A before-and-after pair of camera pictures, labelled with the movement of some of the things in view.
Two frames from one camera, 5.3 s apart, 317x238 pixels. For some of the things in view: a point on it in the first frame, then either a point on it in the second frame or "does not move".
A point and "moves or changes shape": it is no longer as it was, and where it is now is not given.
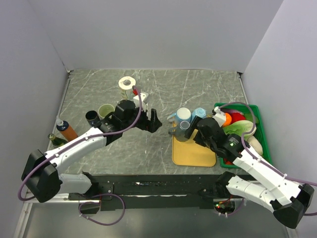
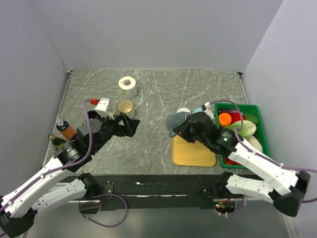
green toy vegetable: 248,117 does not move
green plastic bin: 260,133 does not move
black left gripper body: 143,123 -> 111,127
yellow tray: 190,152 does not move
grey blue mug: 182,126 moves or changes shape
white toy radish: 255,144 does not move
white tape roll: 126,84 does not move
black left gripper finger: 154,117 -> 126,123
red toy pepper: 236,116 does not move
